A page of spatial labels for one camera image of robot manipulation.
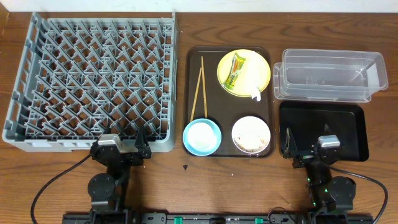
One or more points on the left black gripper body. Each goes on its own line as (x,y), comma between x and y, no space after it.
(125,155)

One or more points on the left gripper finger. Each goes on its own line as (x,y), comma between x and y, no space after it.
(107,130)
(141,140)

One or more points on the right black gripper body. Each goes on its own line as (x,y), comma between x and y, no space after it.
(298,160)

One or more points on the white bowl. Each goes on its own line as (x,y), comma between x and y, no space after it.
(251,135)

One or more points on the light blue bowl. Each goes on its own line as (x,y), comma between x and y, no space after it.
(216,130)

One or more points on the green snack wrapper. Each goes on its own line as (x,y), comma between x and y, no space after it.
(236,66)

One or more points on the small white cup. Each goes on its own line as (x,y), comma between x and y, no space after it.
(201,136)

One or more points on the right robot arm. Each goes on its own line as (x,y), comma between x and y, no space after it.
(332,196)

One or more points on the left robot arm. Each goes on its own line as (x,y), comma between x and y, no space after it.
(108,190)

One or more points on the black waste tray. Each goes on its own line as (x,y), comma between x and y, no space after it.
(307,120)

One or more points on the grey plastic dishwasher rack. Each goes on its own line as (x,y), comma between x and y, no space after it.
(77,76)

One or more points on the clear plastic bin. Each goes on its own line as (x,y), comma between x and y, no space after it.
(329,75)

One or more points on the yellow round plate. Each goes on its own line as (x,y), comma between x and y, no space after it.
(241,90)

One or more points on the dark brown serving tray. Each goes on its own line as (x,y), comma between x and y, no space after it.
(224,109)

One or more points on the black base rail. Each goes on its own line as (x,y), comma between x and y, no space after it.
(161,218)

